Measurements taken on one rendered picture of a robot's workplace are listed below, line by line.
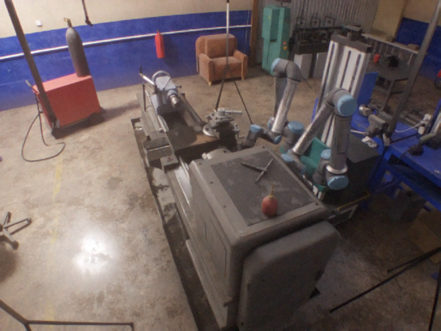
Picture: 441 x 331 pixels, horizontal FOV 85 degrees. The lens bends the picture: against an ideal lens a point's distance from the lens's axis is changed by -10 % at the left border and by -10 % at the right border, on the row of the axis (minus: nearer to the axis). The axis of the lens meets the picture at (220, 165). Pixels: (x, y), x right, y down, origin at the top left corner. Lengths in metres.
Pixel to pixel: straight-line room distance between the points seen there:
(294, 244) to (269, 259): 0.13
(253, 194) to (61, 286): 2.06
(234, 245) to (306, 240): 0.30
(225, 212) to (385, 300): 1.94
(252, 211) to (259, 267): 0.23
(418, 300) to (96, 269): 2.88
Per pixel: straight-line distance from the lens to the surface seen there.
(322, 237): 1.18
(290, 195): 1.23
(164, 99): 2.72
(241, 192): 1.21
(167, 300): 2.41
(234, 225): 1.08
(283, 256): 1.09
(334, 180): 2.02
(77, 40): 4.60
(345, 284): 2.66
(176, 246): 2.17
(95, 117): 4.80
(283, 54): 6.22
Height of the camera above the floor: 2.19
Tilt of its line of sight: 39 degrees down
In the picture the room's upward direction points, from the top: straight up
